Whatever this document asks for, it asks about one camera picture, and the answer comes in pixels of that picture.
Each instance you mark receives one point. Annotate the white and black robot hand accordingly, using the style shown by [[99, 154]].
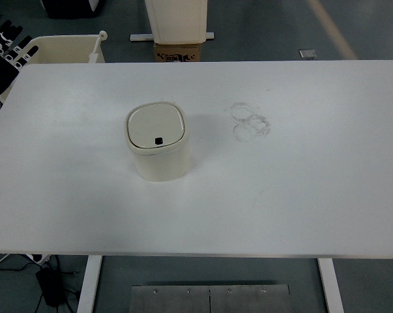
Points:
[[0, 70]]

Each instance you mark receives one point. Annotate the small cream trash bin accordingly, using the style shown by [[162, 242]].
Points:
[[162, 159]]

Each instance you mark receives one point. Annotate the large open cream bin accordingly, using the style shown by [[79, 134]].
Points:
[[66, 49]]

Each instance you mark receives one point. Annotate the tall cream bin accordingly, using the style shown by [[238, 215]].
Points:
[[176, 19]]

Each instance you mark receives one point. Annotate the white table foot bar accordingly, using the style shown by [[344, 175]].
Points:
[[139, 36]]

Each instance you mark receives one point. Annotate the brown cardboard box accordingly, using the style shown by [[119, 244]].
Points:
[[176, 52]]

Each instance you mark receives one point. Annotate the white power strip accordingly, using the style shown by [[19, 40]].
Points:
[[41, 258]]

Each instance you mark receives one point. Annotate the black power adapter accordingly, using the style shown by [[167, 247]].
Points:
[[51, 287]]

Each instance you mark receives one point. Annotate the white table leg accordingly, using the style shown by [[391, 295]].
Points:
[[89, 283], [331, 287]]

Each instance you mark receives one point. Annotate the grey metal plate with screws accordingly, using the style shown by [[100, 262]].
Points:
[[183, 300]]

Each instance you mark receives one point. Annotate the grey floor outlet plate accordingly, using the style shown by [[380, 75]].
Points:
[[307, 54]]

